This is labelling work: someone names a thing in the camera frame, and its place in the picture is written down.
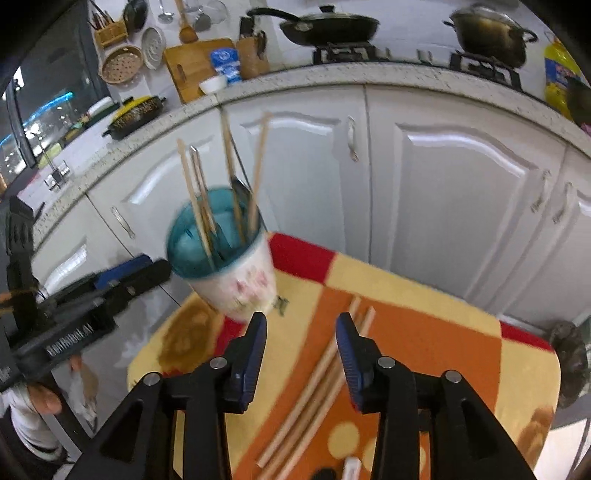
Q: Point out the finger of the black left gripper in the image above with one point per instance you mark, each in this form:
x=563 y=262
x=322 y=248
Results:
x=134 y=283
x=121 y=270

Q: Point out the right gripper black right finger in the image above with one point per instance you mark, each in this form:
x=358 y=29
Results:
x=466 y=439

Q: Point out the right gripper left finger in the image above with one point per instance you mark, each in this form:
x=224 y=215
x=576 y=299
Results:
x=137 y=441

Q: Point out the wooden chopstick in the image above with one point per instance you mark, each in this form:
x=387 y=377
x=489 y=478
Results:
x=257 y=173
x=199 y=220
x=236 y=209
x=205 y=206

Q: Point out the white plastic spoon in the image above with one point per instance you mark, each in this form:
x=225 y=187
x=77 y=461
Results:
x=352 y=468

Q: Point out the metal spoon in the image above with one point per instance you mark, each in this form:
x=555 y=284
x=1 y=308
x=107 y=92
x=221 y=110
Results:
x=242 y=194

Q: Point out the short brown chopstick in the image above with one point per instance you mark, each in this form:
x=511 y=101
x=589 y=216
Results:
x=295 y=434

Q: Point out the white kitchen cabinets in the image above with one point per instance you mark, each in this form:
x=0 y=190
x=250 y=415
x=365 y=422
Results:
x=486 y=201

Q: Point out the left hand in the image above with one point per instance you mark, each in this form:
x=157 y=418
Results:
x=45 y=401

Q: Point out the floral white utensil holder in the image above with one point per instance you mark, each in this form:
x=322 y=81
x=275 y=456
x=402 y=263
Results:
x=242 y=281

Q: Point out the colourful patterned table mat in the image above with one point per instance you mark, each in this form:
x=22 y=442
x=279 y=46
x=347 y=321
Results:
x=514 y=372

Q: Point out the yellow lidded black casserole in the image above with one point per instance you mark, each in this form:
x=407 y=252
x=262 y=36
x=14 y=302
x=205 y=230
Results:
x=134 y=114

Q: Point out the small white bowl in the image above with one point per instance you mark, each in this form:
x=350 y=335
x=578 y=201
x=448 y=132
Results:
x=213 y=84

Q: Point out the bamboo steamer basket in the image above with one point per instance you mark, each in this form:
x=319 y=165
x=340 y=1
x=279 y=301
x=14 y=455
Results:
x=121 y=65

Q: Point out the wooden cutting board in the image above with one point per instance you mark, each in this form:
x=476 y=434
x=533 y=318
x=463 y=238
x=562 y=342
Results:
x=190 y=64

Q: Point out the blue white bag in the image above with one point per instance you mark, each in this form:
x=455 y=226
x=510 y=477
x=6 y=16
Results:
x=225 y=62

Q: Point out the white perforated steamer plate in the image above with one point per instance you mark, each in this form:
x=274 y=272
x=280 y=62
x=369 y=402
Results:
x=152 y=46

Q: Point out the wooden knife block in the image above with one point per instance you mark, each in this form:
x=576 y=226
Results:
x=251 y=46

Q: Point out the wooden spatula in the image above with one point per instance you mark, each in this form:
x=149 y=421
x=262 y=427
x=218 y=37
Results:
x=186 y=33

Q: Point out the black wok with lid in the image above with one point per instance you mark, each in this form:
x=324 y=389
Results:
x=321 y=29

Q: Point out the gas stove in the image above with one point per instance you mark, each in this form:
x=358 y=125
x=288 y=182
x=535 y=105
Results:
x=487 y=68

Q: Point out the yellow oil bottle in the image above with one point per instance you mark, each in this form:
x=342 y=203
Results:
x=559 y=68

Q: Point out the steel pot with lid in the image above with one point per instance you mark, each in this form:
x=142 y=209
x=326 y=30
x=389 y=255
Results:
x=487 y=32

